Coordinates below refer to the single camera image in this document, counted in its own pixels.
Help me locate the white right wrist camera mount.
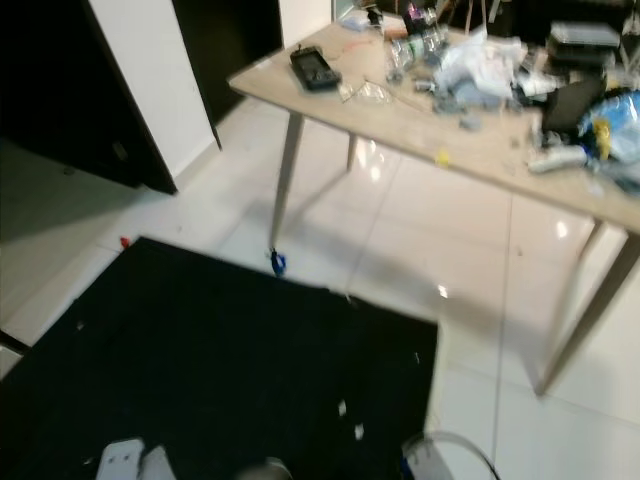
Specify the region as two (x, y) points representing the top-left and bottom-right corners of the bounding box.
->
(400, 433), (459, 480)

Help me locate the black floor mat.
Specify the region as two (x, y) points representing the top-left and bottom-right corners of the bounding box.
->
(0, 237), (440, 480)

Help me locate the white crumpled plastic bag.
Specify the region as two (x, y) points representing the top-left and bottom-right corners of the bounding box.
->
(432, 27), (533, 105)

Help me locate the black handheld device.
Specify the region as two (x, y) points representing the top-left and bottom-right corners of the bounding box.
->
(289, 46), (343, 93)

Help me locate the black cabinet door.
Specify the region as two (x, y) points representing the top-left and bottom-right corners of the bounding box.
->
(0, 0), (179, 195)

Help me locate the stack of black trays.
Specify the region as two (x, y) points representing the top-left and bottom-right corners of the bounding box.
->
(546, 21), (623, 73)

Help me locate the white plastic bottle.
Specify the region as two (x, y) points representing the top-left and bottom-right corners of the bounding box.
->
(526, 145), (591, 175)

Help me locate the clear plastic wrapper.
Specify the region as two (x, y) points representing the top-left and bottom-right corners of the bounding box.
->
(340, 82), (401, 105)

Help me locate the light wooden table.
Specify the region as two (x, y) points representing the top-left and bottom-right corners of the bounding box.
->
(228, 14), (640, 398)

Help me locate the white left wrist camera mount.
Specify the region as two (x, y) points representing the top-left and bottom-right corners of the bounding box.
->
(97, 438), (173, 480)

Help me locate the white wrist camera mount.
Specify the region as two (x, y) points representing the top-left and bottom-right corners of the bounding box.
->
(97, 438), (173, 480)
(400, 433), (459, 480)

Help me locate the black box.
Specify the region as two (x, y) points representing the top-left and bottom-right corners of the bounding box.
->
(540, 76), (607, 135)

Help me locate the blue plastic bag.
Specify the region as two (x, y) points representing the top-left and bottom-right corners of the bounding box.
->
(578, 88), (640, 166)

